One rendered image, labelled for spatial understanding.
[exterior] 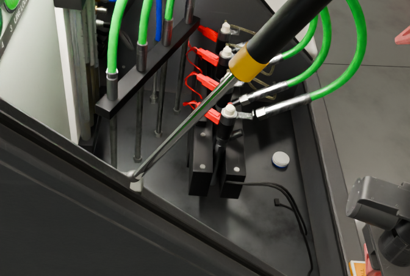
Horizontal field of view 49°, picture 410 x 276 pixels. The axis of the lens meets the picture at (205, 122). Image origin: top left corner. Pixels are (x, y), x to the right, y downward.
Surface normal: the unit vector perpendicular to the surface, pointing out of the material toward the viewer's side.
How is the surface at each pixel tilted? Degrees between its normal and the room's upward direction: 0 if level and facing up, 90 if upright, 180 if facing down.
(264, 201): 0
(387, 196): 13
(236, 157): 0
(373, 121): 0
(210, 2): 90
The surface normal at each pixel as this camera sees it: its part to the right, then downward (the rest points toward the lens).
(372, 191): -0.01, -0.54
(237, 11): 0.00, 0.73
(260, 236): 0.14, -0.67
